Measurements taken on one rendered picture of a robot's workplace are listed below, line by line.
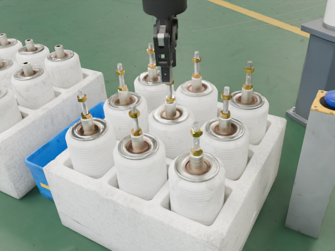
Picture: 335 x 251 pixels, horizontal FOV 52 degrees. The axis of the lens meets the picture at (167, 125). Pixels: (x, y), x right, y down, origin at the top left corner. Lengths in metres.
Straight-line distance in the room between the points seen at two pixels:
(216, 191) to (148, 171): 0.12
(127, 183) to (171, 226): 0.11
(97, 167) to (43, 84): 0.34
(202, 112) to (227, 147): 0.17
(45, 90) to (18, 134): 0.14
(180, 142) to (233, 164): 0.12
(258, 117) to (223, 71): 0.71
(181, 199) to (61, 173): 0.26
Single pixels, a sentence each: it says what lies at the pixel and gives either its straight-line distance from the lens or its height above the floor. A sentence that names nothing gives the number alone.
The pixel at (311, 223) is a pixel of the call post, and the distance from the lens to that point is 0.81.
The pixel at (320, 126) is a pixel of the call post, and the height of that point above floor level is 0.28.
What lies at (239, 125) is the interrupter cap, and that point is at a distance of 0.68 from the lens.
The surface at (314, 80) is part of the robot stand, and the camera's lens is 1.08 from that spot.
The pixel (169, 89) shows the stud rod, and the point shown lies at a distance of 0.68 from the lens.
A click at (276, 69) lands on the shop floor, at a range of 1.47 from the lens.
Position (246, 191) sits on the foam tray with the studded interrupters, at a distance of 0.65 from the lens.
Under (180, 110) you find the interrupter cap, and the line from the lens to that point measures 0.72.
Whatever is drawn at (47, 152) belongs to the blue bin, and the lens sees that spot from 0.93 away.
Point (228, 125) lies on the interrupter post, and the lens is 0.65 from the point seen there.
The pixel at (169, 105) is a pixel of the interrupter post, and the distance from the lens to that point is 0.69.
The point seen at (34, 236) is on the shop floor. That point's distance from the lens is 0.88.
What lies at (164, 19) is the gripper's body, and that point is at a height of 0.46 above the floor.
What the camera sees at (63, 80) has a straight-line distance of 1.03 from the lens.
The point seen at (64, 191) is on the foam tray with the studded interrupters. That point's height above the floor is 0.13.
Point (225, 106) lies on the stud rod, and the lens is 0.64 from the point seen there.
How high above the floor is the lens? 0.65
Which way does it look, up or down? 35 degrees down
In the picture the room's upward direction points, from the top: 4 degrees counter-clockwise
